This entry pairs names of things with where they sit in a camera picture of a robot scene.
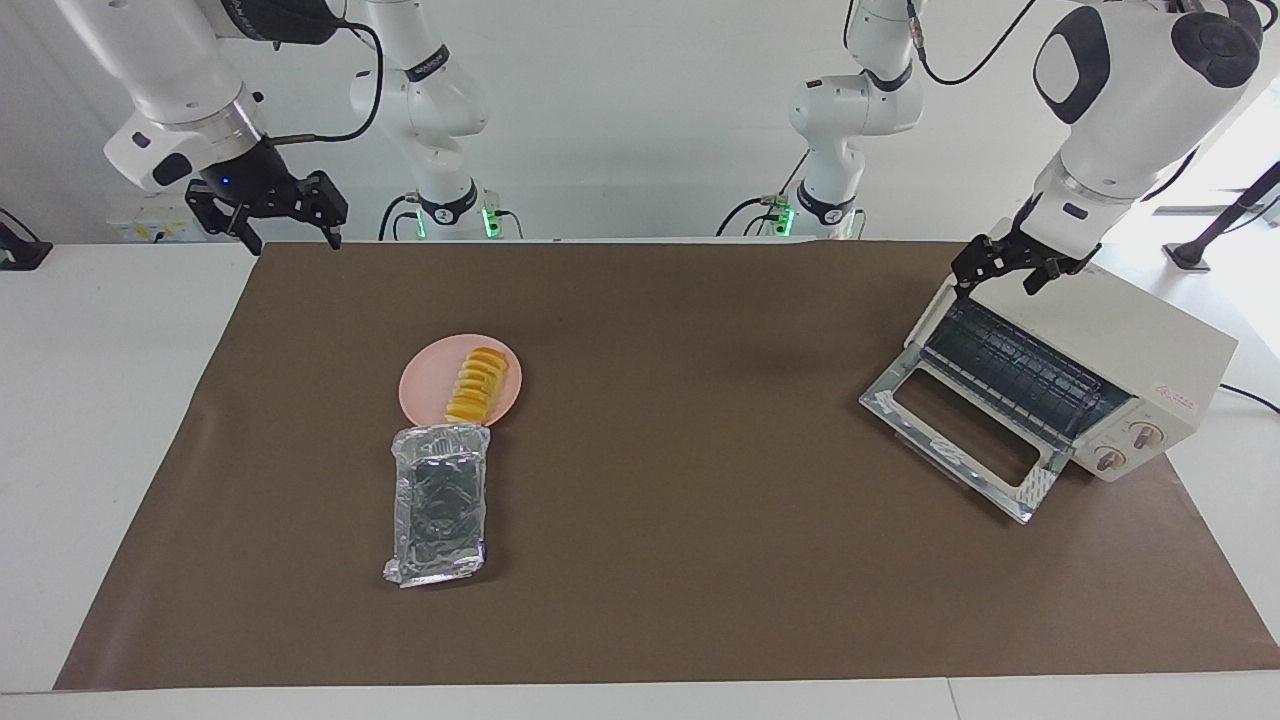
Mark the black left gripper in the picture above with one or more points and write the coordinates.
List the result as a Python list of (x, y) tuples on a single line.
[(1040, 252)]

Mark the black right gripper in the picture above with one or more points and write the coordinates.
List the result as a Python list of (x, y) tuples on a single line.
[(255, 180)]

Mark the golden ridged bread loaf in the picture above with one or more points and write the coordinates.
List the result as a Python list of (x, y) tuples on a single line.
[(477, 385)]

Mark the aluminium foil baking tray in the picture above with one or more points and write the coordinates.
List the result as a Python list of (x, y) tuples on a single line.
[(440, 500)]

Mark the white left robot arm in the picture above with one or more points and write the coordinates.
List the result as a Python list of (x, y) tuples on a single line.
[(1130, 100)]

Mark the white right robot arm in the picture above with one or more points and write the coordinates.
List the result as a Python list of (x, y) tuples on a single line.
[(190, 90)]

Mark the glass oven door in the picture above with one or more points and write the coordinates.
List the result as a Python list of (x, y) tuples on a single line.
[(965, 425)]

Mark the cream toaster oven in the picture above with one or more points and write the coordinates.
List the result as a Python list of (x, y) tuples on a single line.
[(1150, 340)]

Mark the beige oven knob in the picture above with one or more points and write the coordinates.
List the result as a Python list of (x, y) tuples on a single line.
[(1146, 434), (1108, 459)]

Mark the black stand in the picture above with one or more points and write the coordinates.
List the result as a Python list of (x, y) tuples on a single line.
[(1190, 255)]

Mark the pink round plate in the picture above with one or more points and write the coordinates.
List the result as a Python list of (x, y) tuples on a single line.
[(425, 385)]

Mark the brown table mat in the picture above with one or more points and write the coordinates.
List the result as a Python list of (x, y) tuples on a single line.
[(650, 550)]

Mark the white wall socket box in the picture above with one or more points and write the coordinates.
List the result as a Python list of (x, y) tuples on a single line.
[(140, 225)]

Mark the black clamp mount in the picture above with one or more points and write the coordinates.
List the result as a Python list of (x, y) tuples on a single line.
[(20, 255)]

